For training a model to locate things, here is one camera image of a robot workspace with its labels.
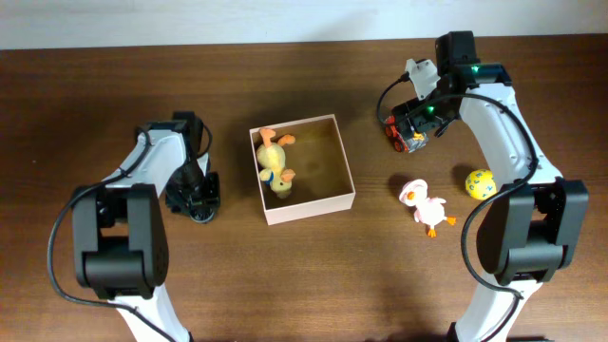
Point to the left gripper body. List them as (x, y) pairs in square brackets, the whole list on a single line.
[(192, 188)]

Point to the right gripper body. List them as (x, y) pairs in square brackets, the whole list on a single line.
[(408, 120)]

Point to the black round lid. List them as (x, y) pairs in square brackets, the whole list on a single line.
[(202, 215)]

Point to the red grey toy truck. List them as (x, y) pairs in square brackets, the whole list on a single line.
[(403, 137)]

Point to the yellow plush duck toy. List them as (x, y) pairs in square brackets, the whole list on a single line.
[(271, 157)]

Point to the pink hat duck figure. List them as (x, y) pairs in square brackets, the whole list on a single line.
[(428, 211)]

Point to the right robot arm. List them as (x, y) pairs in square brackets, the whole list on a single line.
[(529, 226)]

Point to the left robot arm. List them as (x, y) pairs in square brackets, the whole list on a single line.
[(120, 245)]

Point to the yellow ball blue letters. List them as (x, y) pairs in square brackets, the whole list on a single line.
[(480, 184)]

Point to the white cardboard box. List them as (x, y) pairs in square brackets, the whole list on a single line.
[(323, 182)]

